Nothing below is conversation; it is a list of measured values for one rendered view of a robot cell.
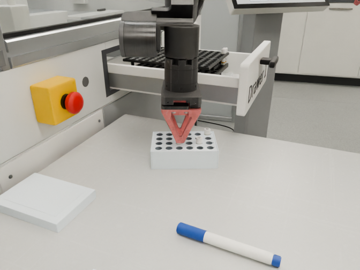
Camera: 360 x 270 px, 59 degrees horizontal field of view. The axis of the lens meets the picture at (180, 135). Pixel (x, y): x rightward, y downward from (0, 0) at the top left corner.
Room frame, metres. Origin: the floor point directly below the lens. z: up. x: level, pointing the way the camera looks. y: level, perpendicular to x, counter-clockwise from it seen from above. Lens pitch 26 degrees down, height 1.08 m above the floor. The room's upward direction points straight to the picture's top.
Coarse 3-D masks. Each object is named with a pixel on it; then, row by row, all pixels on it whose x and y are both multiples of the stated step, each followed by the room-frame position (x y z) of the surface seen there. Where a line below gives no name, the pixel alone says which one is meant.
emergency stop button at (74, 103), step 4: (72, 92) 0.54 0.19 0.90; (76, 92) 0.54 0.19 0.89; (68, 96) 0.53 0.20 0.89; (72, 96) 0.53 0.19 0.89; (76, 96) 0.54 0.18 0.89; (80, 96) 0.55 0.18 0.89; (68, 100) 0.52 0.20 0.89; (72, 100) 0.53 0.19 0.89; (76, 100) 0.53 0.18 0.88; (80, 100) 0.54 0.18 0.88; (68, 104) 0.52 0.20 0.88; (72, 104) 0.52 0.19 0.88; (76, 104) 0.53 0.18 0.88; (80, 104) 0.54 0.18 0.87; (68, 108) 0.52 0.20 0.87; (72, 108) 0.52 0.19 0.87; (76, 108) 0.53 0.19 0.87; (80, 108) 0.54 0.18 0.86; (72, 112) 0.53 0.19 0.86; (76, 112) 0.53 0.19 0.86
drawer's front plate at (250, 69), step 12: (264, 48) 0.77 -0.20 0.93; (252, 60) 0.65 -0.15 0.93; (240, 72) 0.61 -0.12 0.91; (252, 72) 0.65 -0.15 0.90; (264, 72) 0.82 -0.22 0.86; (240, 84) 0.61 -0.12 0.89; (252, 84) 0.67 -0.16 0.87; (240, 96) 0.61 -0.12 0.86; (252, 96) 0.68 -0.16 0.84; (240, 108) 0.61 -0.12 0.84
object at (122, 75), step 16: (112, 64) 0.75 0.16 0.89; (128, 64) 0.87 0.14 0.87; (240, 64) 0.87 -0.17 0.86; (112, 80) 0.75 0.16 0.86; (128, 80) 0.73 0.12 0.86; (144, 80) 0.71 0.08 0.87; (160, 80) 0.70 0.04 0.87; (208, 80) 0.66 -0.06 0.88; (224, 80) 0.64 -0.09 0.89; (208, 96) 0.65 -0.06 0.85; (224, 96) 0.64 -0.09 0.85
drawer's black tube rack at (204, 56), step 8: (160, 56) 0.81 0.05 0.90; (200, 56) 0.81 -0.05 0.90; (208, 56) 0.81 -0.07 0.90; (144, 64) 0.84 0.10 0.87; (152, 64) 0.84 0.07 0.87; (160, 64) 0.74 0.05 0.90; (200, 64) 0.73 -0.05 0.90; (216, 64) 0.84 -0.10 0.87; (200, 72) 0.76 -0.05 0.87; (208, 72) 0.76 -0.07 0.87; (216, 72) 0.76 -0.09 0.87
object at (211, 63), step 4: (228, 52) 0.85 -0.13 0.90; (216, 56) 0.81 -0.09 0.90; (220, 56) 0.81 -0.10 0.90; (224, 56) 0.82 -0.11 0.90; (212, 60) 0.77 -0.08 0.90; (216, 60) 0.77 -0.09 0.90; (220, 60) 0.78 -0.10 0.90; (204, 64) 0.72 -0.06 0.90; (208, 64) 0.73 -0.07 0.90; (212, 64) 0.72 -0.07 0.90; (204, 68) 0.70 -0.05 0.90; (208, 68) 0.70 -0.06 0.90
